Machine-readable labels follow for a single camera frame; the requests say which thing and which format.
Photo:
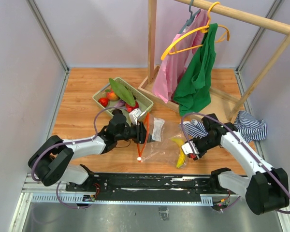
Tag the grey-blue clothes hanger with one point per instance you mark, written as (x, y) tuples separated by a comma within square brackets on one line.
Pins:
[(191, 18)]

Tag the blue striped cloth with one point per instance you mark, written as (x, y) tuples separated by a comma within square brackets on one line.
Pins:
[(250, 128)]

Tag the fake purple eggplant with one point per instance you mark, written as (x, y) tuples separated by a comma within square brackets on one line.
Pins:
[(120, 103)]

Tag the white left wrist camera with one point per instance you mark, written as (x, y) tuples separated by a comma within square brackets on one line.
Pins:
[(134, 115)]

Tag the pink shirt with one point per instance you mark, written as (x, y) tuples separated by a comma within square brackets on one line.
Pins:
[(173, 66)]

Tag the green tank top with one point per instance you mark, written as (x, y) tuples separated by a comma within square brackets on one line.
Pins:
[(192, 93)]

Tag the clear zip top bag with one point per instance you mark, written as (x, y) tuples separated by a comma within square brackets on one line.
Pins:
[(159, 146)]

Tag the fake yellow banana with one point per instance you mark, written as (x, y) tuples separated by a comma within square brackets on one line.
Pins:
[(182, 157)]

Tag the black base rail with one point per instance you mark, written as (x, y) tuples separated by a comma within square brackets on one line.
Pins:
[(142, 189)]

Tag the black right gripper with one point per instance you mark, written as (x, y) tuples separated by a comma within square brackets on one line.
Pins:
[(201, 152)]

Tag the light green plastic basket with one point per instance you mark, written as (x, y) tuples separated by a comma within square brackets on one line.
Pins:
[(145, 104)]

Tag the fake green leafy vegetable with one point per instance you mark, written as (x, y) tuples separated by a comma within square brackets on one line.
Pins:
[(120, 89)]

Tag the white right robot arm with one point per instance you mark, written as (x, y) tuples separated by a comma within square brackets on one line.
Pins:
[(264, 187)]

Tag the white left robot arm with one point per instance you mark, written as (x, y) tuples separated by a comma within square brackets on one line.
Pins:
[(51, 162)]

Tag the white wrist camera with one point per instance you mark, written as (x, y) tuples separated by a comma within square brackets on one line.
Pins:
[(134, 115), (190, 150)]

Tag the wooden clothes rack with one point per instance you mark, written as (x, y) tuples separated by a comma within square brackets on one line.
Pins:
[(223, 104)]

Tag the fake strawberry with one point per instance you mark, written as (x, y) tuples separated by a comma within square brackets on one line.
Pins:
[(103, 102)]

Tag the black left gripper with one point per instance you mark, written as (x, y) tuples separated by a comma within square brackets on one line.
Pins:
[(140, 133)]

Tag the fake peach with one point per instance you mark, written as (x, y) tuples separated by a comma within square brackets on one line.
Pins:
[(110, 94)]

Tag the fake red apple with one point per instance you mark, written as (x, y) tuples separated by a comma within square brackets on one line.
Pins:
[(130, 108)]

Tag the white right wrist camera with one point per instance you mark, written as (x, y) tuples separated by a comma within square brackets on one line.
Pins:
[(190, 150)]

